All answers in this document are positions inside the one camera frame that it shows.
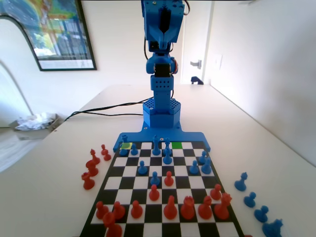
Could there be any white light switch plate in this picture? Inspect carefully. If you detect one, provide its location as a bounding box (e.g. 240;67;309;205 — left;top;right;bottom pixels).
214;54;223;72

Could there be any black arm wire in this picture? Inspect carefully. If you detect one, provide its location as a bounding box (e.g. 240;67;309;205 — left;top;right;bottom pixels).
143;36;149;61

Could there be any crumpled white paper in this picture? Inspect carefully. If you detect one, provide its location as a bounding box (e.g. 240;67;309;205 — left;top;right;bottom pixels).
15;112;58;131

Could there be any black white chessboard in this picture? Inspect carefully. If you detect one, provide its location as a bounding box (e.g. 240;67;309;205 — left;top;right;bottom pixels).
79;140;244;237

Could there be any white arched panel dark rim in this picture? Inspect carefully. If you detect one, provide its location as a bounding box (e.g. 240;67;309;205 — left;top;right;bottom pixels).
0;14;35;126

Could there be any cardboard box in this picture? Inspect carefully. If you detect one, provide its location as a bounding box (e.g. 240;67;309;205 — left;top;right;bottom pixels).
9;113;64;140

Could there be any blue chess queen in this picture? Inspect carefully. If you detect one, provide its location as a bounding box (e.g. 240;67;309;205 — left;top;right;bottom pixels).
162;137;172;156

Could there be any white door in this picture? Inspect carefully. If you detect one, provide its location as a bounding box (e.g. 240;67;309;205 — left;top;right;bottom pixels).
181;0;212;85

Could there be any black power cable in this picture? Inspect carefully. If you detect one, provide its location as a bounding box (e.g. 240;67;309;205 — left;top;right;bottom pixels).
63;98;153;123
74;111;144;117

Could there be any red chess bishop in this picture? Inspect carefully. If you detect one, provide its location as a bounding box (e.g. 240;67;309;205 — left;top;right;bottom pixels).
163;195;179;221
85;159;100;177

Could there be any black framed poster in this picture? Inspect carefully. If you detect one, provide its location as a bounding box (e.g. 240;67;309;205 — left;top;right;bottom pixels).
0;0;98;73

